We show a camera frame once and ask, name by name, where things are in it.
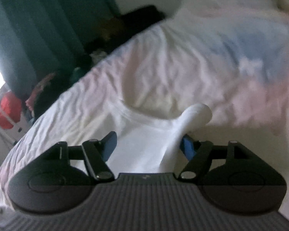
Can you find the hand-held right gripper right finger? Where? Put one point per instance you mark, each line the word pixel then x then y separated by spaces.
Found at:
pixel 187 146

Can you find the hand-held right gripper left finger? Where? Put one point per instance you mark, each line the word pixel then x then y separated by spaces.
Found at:
pixel 111 144

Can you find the white t-shirt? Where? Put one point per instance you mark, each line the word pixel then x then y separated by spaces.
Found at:
pixel 144 146

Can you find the pile of dark clothes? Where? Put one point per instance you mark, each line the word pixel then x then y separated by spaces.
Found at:
pixel 60 84

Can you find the bed with pastel sheet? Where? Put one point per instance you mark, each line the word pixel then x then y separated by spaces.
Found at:
pixel 173 62

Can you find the red bag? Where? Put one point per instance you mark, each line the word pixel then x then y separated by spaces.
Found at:
pixel 8 109

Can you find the dark green curtain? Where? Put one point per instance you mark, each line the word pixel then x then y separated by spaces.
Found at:
pixel 36 26

